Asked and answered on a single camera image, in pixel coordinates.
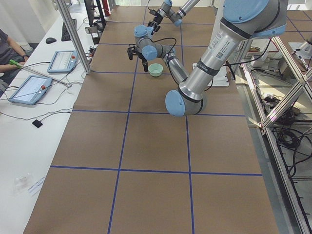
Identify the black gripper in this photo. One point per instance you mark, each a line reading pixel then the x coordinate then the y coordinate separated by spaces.
pixel 156 22
pixel 142 58

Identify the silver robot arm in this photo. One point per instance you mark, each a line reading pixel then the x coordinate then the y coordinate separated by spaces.
pixel 241 20
pixel 165 10

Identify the mint green bowl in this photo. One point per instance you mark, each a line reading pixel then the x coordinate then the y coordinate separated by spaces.
pixel 155 69

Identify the far blue teach pendant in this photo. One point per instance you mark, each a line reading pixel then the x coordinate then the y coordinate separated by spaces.
pixel 63 62

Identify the blue teach pendant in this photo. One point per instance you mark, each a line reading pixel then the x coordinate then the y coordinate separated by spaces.
pixel 63 62
pixel 31 90

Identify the black keyboard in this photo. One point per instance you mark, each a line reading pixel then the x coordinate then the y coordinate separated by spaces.
pixel 65 33

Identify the black computer mouse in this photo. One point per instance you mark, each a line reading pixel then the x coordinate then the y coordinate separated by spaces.
pixel 50 40

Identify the near blue teach pendant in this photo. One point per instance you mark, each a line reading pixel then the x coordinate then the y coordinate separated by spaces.
pixel 31 90

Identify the small black square pad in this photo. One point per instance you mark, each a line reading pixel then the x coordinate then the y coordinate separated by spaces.
pixel 37 123

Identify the seated person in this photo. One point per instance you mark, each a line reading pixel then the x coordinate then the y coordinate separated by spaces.
pixel 10 50

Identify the clear plastic bag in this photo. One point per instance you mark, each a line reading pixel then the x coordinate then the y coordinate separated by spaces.
pixel 22 183

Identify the aluminium frame post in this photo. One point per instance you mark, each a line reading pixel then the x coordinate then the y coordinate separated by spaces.
pixel 62 7

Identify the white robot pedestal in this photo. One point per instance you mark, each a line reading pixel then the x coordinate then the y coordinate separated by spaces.
pixel 219 73

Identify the green handled metal rod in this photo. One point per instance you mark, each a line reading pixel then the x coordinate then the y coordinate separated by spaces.
pixel 20 66

